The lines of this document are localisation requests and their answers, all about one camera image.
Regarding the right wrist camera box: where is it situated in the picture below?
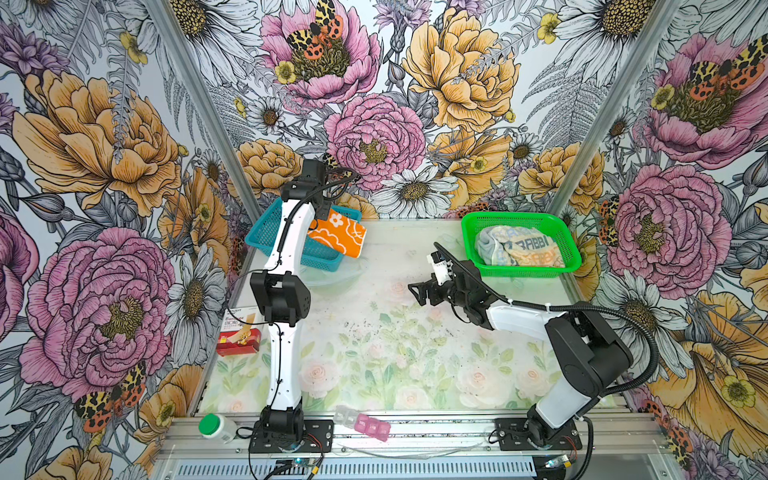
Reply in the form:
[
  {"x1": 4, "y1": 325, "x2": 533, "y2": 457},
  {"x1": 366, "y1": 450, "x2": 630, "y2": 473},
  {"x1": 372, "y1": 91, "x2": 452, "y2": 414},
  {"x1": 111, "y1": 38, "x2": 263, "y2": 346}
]
[{"x1": 429, "y1": 251, "x2": 453, "y2": 286}]

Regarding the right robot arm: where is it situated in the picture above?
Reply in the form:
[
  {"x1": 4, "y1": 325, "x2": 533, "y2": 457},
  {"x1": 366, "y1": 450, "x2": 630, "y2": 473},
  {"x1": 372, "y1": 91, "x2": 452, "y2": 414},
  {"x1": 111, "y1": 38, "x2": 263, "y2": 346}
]
[{"x1": 408, "y1": 253, "x2": 634, "y2": 448}]

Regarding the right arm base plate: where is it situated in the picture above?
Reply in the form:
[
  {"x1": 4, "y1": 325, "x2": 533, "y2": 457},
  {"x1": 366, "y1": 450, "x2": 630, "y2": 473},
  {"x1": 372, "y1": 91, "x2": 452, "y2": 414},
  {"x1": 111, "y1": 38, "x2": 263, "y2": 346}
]
[{"x1": 494, "y1": 417, "x2": 582, "y2": 452}]

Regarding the green plastic basket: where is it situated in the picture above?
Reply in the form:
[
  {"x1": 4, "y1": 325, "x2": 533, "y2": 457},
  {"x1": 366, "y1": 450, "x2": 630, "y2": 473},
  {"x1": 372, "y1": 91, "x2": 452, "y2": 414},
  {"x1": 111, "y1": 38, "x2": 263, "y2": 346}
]
[{"x1": 461, "y1": 212, "x2": 582, "y2": 278}]

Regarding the orange white lion towel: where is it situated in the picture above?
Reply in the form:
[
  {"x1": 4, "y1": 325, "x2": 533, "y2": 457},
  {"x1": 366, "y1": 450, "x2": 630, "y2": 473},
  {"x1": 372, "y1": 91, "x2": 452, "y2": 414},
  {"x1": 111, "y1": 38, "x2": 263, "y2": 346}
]
[{"x1": 308, "y1": 210, "x2": 367, "y2": 258}]

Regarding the teal plastic basket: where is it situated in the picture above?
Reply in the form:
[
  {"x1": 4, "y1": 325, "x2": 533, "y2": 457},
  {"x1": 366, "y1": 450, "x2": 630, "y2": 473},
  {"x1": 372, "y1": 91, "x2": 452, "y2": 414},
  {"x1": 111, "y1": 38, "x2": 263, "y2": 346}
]
[{"x1": 245, "y1": 198, "x2": 344, "y2": 272}]

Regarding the black corrugated right cable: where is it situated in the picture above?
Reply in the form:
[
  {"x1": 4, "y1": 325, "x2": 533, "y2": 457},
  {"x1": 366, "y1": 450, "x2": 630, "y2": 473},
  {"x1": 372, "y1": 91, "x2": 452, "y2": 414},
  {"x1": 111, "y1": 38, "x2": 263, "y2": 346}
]
[{"x1": 433, "y1": 241, "x2": 660, "y2": 480}]

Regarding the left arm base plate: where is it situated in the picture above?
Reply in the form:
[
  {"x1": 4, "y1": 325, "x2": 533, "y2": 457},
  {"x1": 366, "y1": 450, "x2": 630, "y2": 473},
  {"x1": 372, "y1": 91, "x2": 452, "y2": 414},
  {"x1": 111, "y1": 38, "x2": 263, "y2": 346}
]
[{"x1": 248, "y1": 419, "x2": 335, "y2": 454}]

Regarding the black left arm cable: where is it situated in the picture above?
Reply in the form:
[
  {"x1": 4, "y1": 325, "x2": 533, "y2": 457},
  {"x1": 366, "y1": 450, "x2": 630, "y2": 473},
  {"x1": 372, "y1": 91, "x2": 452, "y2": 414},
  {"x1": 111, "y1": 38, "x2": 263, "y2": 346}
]
[{"x1": 224, "y1": 173, "x2": 361, "y2": 421}]

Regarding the pink clear pill organizer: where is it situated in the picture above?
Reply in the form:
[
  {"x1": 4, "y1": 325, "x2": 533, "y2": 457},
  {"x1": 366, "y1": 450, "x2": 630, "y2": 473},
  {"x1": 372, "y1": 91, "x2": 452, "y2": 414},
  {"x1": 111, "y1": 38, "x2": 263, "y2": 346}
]
[{"x1": 334, "y1": 405, "x2": 391, "y2": 442}]

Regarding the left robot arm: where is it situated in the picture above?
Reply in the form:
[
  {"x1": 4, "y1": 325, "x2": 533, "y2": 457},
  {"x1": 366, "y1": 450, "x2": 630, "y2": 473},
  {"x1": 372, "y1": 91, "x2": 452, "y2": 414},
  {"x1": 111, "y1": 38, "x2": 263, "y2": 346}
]
[{"x1": 249, "y1": 160, "x2": 359, "y2": 452}]

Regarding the blue beige patterned towel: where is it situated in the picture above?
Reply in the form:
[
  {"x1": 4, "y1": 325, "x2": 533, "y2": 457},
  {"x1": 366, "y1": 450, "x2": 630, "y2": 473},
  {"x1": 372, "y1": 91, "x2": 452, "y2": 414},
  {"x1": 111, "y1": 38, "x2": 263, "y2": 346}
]
[{"x1": 474, "y1": 225, "x2": 565, "y2": 268}]

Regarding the red bandage box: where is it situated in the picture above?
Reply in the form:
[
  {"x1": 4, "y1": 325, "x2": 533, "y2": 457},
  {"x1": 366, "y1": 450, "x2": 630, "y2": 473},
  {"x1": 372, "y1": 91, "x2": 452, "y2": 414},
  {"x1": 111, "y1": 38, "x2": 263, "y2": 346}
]
[{"x1": 216, "y1": 306, "x2": 262, "y2": 357}]

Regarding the aluminium frame post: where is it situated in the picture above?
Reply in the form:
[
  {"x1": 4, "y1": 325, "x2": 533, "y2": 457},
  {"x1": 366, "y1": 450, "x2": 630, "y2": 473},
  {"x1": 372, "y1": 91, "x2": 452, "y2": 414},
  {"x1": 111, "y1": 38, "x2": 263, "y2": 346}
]
[
  {"x1": 547, "y1": 0, "x2": 682, "y2": 216},
  {"x1": 147, "y1": 1, "x2": 262, "y2": 223}
]

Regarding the white bottle green cap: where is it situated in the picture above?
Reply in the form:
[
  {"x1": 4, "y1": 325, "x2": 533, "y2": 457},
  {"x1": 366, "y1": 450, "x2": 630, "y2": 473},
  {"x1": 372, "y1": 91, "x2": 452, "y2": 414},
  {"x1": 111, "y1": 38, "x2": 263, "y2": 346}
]
[{"x1": 198, "y1": 413, "x2": 238, "y2": 443}]

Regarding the aluminium frame post right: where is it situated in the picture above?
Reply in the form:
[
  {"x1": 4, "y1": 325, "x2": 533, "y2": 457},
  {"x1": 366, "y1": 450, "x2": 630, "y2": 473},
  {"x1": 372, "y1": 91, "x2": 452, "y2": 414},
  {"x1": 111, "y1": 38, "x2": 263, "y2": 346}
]
[{"x1": 547, "y1": 0, "x2": 682, "y2": 216}]

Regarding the aluminium frame post left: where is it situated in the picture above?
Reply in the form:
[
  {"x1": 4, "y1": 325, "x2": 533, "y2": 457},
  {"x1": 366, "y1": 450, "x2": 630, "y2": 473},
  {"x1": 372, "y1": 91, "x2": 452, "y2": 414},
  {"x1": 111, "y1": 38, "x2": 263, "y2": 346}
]
[{"x1": 147, "y1": 1, "x2": 262, "y2": 223}]

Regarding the aluminium front rail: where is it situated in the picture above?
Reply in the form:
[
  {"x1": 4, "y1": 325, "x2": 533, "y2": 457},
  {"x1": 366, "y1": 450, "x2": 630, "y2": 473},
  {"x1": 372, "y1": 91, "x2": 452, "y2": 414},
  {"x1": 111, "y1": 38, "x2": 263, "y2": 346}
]
[{"x1": 150, "y1": 408, "x2": 685, "y2": 479}]

